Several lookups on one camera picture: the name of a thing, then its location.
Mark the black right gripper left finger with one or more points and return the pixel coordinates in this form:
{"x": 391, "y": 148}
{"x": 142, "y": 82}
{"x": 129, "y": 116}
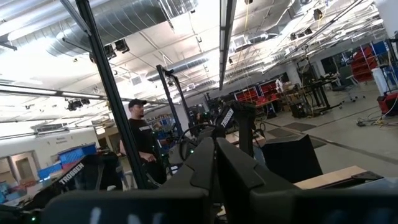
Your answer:
{"x": 202, "y": 168}

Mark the overhead light bar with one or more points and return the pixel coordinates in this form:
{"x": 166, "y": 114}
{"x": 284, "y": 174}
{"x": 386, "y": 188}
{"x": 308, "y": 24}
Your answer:
{"x": 227, "y": 37}

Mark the black box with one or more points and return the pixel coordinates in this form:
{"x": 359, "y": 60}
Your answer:
{"x": 289, "y": 158}

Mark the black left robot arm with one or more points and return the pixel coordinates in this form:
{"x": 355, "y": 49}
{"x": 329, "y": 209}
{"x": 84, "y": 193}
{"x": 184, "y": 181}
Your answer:
{"x": 245, "y": 124}

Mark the red storage shelf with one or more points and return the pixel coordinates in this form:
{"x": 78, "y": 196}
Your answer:
{"x": 363, "y": 63}

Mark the black standing desk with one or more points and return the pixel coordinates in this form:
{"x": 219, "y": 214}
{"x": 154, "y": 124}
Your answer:
{"x": 318, "y": 90}

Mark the black neighbouring station frame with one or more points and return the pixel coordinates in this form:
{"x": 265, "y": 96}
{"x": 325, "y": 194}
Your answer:
{"x": 169, "y": 93}

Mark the red storage bins rack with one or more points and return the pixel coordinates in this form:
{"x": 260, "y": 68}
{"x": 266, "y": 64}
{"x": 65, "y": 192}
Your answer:
{"x": 248, "y": 95}

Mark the red floor case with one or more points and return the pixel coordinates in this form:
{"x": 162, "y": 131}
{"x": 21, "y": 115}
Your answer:
{"x": 388, "y": 104}

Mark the blue plastic crate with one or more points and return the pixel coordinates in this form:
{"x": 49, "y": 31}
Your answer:
{"x": 74, "y": 154}

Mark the black aluminium frame post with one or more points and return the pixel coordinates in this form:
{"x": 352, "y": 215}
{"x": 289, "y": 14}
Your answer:
{"x": 109, "y": 84}

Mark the person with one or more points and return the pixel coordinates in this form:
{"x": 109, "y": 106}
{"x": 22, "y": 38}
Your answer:
{"x": 141, "y": 137}

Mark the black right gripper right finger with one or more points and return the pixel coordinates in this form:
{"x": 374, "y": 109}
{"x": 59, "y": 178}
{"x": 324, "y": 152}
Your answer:
{"x": 239, "y": 174}

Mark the silver ventilation duct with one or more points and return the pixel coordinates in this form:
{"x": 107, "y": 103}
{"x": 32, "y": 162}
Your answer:
{"x": 124, "y": 18}

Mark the grey office chair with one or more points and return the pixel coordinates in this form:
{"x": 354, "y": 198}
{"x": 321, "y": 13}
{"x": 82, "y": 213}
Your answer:
{"x": 346, "y": 74}

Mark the black neighbouring robot arm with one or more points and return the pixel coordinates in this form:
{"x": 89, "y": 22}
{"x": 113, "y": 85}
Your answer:
{"x": 77, "y": 177}

